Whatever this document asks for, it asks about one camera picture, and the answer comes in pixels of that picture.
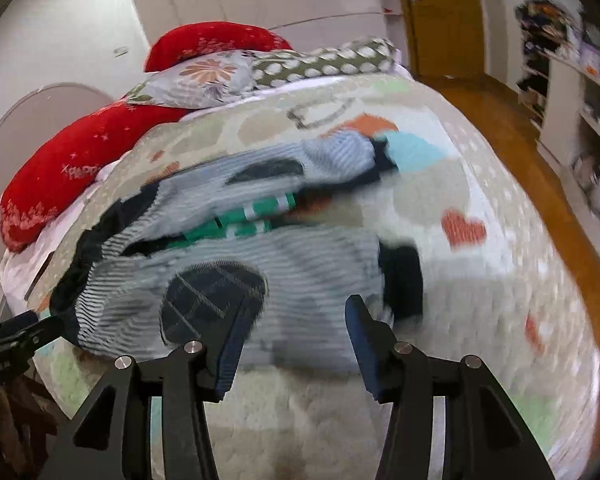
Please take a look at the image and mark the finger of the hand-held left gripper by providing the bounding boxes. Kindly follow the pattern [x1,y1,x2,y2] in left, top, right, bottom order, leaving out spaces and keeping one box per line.
[0,310,64,361]

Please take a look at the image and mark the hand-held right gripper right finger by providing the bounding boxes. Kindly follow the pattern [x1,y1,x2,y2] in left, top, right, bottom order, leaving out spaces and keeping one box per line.
[344,295,557,480]

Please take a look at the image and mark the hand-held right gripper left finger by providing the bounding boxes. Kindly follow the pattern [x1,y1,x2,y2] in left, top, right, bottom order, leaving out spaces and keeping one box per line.
[39,303,257,480]

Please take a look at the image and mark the grey striped patched pants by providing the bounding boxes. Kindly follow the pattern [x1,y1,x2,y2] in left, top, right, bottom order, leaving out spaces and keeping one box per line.
[50,136,426,374]

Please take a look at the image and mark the heart printed fleece blanket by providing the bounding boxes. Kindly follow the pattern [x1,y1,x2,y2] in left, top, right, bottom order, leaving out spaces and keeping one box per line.
[30,73,600,480]

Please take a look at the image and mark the red embroidered pillow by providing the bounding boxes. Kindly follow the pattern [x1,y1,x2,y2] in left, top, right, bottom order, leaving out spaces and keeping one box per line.
[144,22,295,74]
[0,100,191,254]

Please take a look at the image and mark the white headboard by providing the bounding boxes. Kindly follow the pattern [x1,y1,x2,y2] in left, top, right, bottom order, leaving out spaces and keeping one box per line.
[0,83,115,329]

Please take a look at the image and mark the floral grey pillow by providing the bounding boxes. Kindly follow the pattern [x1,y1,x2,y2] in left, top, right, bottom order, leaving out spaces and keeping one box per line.
[124,50,264,110]

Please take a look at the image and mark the olive polka dot pillow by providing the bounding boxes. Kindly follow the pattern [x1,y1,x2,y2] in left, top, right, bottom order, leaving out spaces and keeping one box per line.
[252,38,400,90]

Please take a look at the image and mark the white shelf unit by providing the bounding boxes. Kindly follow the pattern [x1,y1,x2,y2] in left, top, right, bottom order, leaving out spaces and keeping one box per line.
[514,0,600,241]

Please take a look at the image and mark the wooden door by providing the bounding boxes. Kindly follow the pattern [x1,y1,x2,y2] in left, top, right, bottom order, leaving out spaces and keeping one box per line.
[391,0,487,80]

